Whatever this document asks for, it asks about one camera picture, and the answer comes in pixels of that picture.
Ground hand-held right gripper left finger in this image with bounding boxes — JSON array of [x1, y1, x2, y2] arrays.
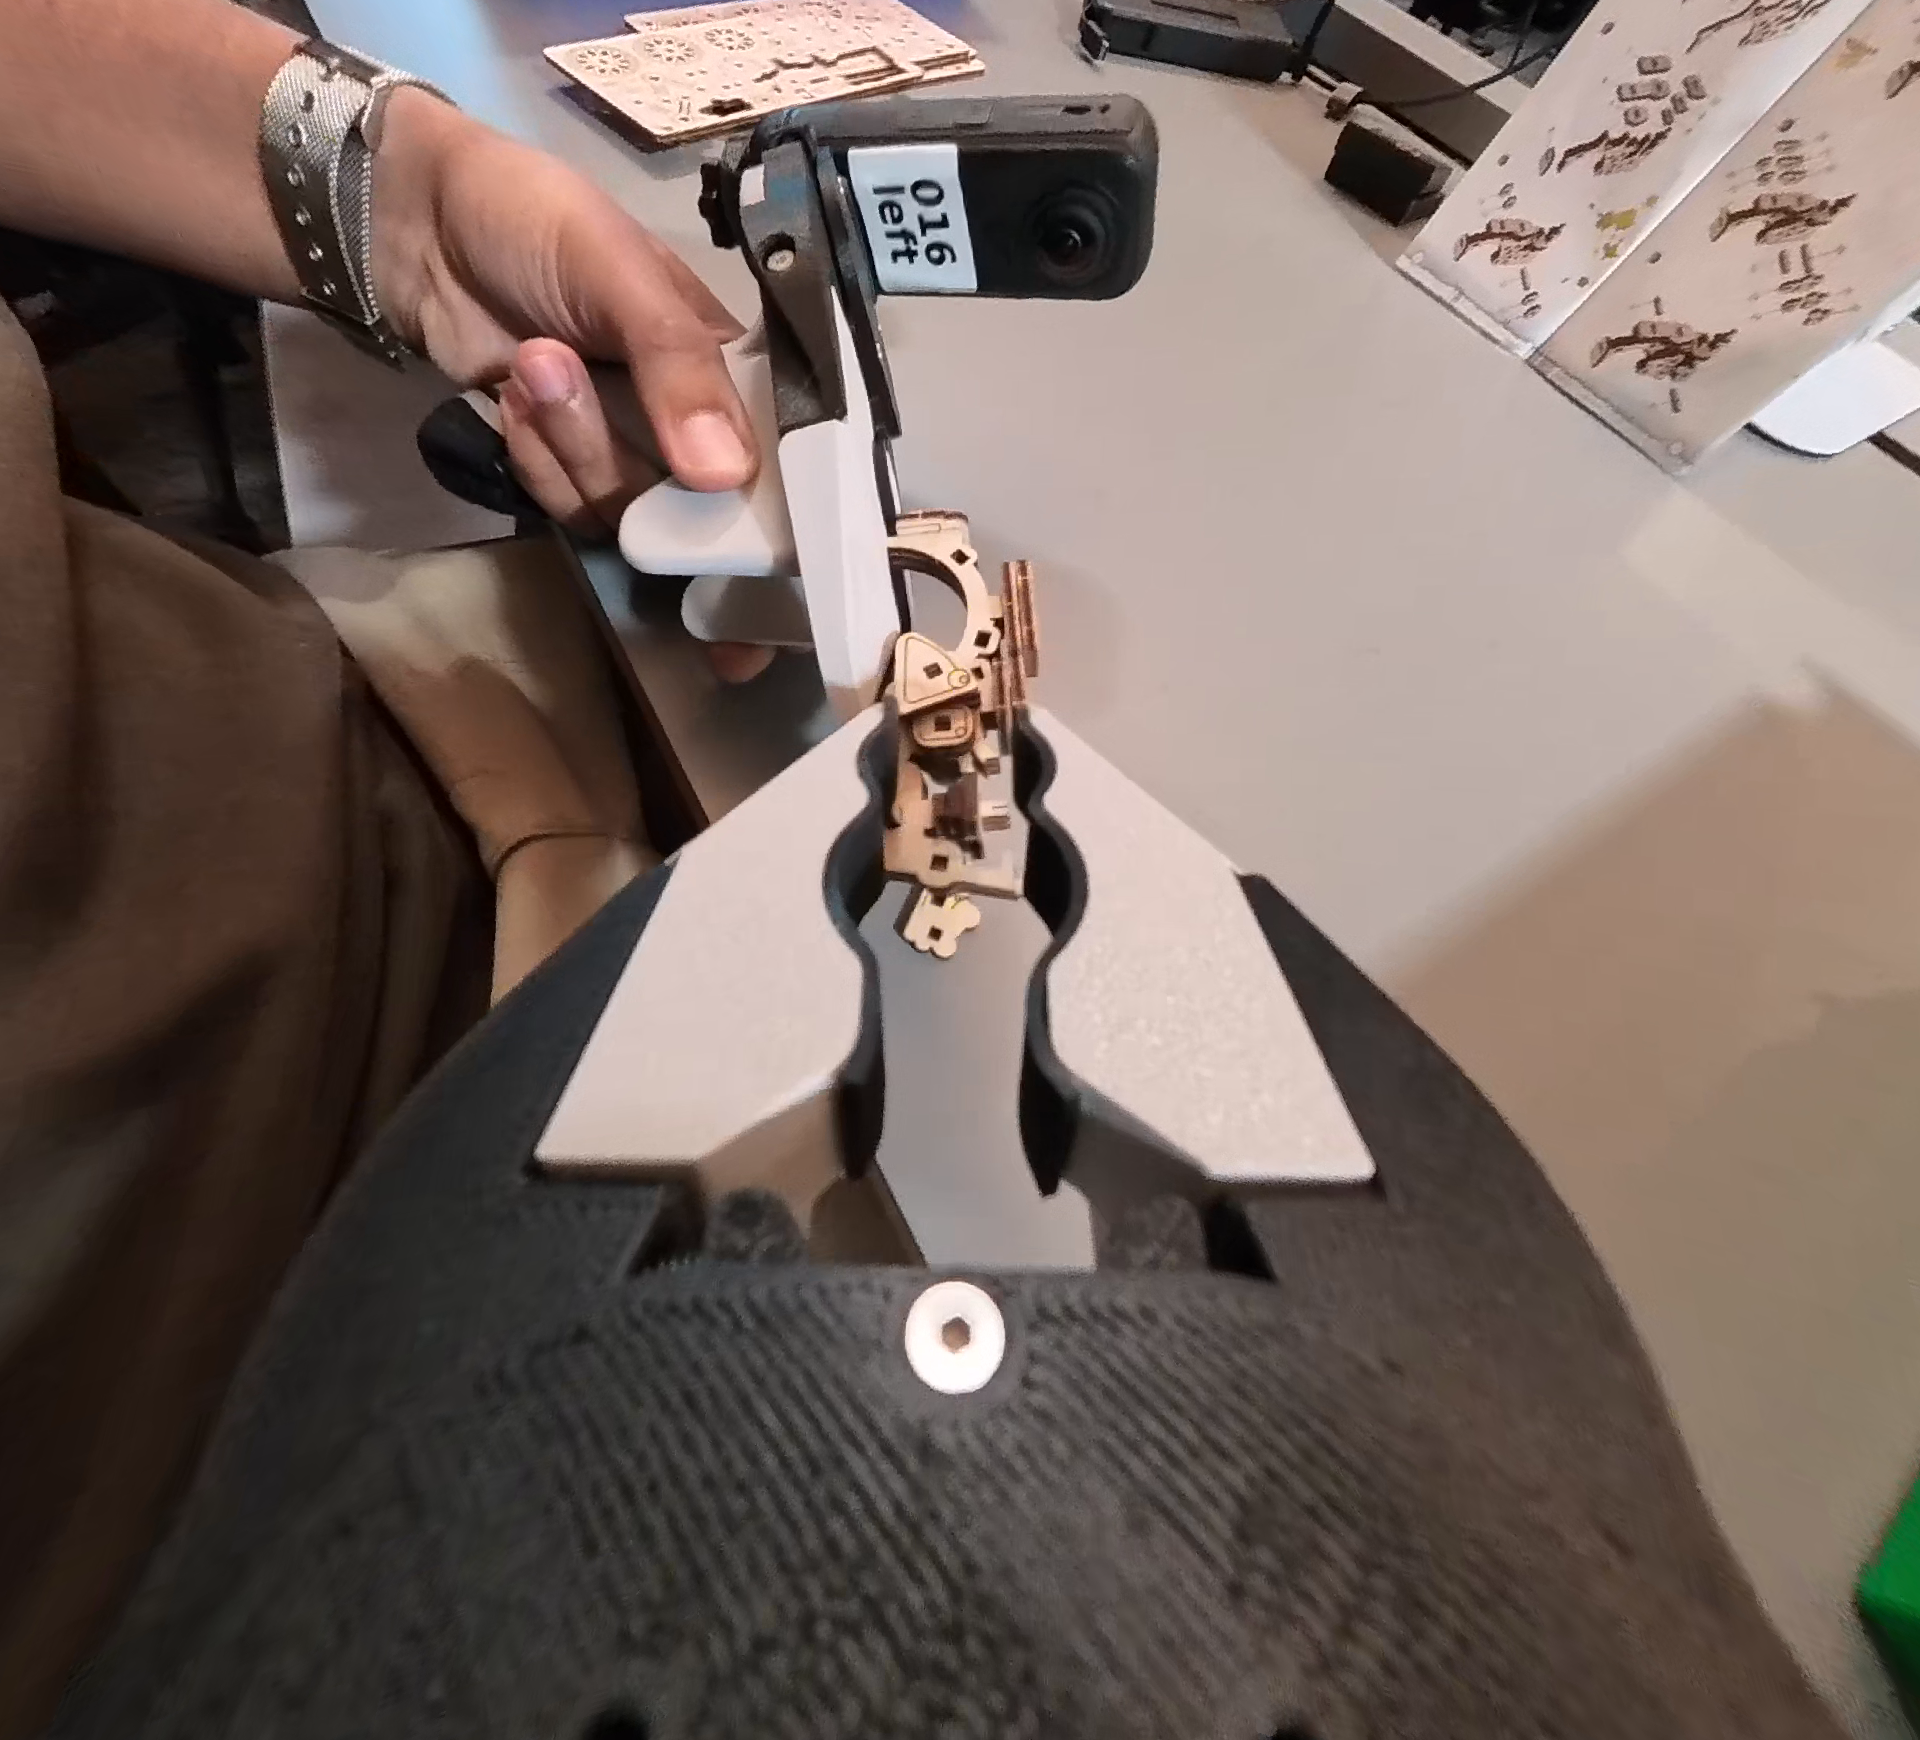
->
[[532, 702, 907, 1180]]

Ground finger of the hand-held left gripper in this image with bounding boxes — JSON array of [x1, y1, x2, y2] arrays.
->
[[777, 337, 914, 714]]

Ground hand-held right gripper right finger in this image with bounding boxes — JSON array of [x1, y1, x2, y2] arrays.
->
[[1013, 704, 1380, 1201]]

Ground wooden puzzle model assembly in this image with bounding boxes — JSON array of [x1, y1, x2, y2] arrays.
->
[[879, 506, 1044, 966]]

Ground person's left hand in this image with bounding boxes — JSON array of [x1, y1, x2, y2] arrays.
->
[[368, 90, 785, 690]]

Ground laser-cut wooden sheet with cutouts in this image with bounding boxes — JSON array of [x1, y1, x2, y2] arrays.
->
[[543, 6, 987, 153]]

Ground black power strip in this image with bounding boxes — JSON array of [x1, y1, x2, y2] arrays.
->
[[1080, 0, 1338, 81]]

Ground person's tan pants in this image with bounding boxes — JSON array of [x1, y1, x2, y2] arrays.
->
[[277, 540, 668, 1007]]

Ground black power adapter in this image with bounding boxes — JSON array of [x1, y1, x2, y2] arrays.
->
[[1323, 109, 1456, 228]]

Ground person's brown shirt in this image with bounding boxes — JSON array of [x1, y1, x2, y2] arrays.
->
[[0, 300, 497, 1740]]

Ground illustrated instruction sheet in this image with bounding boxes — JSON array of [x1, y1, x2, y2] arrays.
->
[[1396, 0, 1920, 476]]

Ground silver mesh bracelet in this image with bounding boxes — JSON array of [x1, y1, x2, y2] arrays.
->
[[255, 37, 457, 369]]

